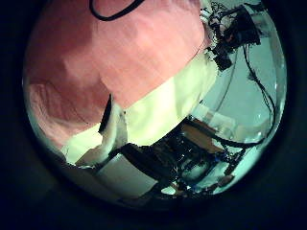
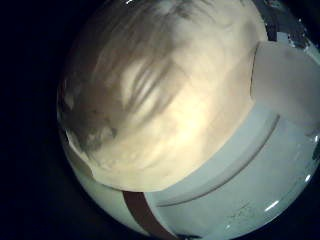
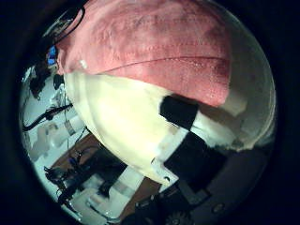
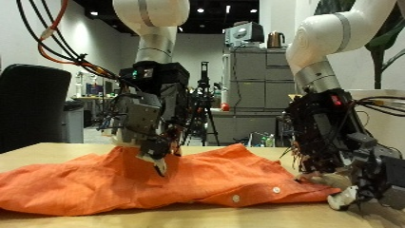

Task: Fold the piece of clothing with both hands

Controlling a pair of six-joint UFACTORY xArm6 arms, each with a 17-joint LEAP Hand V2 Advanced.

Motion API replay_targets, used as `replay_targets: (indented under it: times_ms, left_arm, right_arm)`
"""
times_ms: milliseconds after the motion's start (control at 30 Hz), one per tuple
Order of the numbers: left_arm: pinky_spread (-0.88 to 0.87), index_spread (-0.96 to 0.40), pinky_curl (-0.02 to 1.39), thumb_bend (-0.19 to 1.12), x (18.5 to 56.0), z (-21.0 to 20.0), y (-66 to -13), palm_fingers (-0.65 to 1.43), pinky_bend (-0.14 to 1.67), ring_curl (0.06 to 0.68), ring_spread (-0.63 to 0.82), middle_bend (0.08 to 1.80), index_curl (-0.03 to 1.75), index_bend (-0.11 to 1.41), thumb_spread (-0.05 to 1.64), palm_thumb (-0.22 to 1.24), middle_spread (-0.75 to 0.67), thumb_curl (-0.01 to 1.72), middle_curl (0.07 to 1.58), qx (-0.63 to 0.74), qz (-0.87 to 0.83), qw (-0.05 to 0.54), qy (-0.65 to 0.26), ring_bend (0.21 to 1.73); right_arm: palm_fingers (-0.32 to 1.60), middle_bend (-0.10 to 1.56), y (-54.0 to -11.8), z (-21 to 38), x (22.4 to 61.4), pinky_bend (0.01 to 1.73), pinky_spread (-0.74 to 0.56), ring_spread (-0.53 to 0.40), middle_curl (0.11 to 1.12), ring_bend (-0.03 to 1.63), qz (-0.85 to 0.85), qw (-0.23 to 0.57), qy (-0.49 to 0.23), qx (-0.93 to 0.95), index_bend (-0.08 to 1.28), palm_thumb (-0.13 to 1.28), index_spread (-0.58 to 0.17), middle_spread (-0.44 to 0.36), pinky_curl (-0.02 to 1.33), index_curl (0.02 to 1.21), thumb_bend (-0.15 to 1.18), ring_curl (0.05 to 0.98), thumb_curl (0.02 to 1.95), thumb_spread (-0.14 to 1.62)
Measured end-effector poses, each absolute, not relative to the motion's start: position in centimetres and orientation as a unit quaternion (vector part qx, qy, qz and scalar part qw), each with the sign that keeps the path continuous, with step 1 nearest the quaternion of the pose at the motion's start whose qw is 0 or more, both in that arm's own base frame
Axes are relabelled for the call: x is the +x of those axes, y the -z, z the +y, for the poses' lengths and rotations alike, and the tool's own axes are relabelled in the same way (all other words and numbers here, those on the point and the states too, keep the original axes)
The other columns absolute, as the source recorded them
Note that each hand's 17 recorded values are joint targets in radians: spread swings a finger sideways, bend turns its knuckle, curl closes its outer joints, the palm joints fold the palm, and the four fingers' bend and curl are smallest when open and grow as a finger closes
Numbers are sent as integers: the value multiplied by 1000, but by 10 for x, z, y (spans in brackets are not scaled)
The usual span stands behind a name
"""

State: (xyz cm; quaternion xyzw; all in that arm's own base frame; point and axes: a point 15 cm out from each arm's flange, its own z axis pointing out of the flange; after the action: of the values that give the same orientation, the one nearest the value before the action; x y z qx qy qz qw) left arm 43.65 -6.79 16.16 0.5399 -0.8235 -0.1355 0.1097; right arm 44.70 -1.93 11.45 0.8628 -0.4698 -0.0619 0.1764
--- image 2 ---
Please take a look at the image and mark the brown wooden strip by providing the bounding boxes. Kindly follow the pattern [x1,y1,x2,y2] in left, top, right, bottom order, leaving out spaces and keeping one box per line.
[121,190,178,240]

